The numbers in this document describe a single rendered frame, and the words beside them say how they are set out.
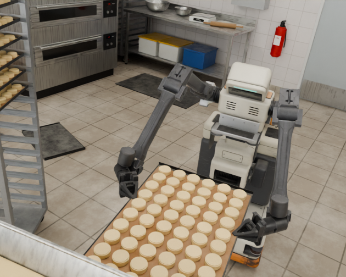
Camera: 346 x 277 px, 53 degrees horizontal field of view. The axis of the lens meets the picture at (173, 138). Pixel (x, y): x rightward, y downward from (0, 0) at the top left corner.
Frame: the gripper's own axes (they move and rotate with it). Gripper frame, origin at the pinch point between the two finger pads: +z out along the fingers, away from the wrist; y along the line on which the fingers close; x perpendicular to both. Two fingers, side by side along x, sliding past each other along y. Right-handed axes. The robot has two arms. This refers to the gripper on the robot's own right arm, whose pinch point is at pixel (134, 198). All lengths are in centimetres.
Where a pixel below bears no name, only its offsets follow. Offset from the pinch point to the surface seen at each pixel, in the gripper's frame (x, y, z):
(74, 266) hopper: -27, 30, 50
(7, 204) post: -47, -46, -64
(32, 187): -36, -69, -107
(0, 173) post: -49, -26, -64
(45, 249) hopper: -31, 31, 45
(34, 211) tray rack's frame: -36, -87, -102
